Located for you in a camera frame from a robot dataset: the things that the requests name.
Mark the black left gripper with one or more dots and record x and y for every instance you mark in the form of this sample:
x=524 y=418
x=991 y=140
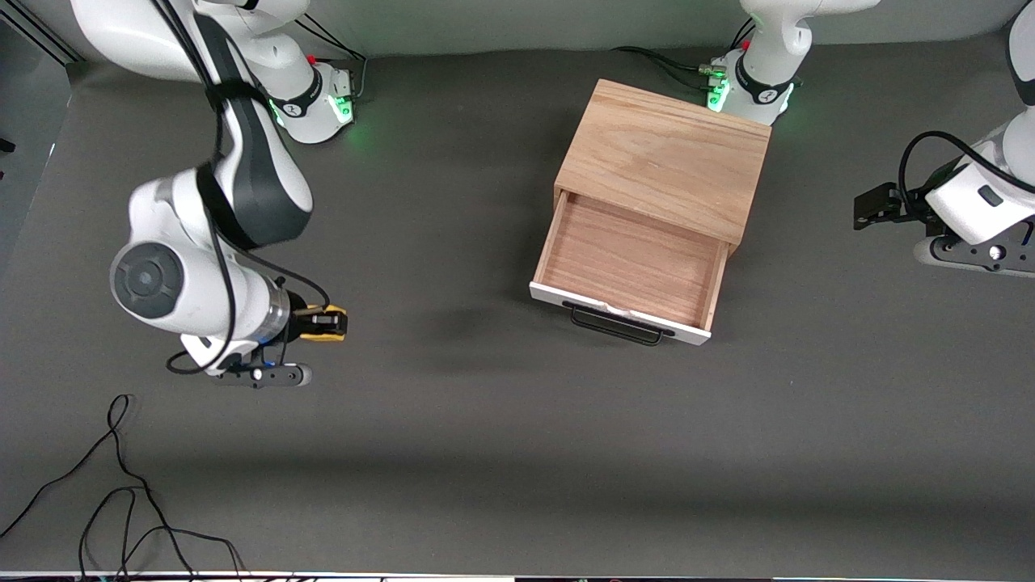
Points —
x=876 y=205

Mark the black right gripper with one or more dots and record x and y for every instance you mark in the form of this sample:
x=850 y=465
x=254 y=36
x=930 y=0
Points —
x=302 y=322

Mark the yellow cube block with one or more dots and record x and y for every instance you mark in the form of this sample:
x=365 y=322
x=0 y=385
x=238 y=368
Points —
x=331 y=338

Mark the white-fronted wooden drawer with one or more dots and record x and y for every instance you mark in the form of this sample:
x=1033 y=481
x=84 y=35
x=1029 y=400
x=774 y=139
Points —
x=631 y=259

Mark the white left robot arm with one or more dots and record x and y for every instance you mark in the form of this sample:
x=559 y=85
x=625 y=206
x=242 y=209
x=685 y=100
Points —
x=768 y=48

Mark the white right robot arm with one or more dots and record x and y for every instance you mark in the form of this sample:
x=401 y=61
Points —
x=202 y=299

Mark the light wooden cabinet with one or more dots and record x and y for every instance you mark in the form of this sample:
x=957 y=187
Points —
x=663 y=153

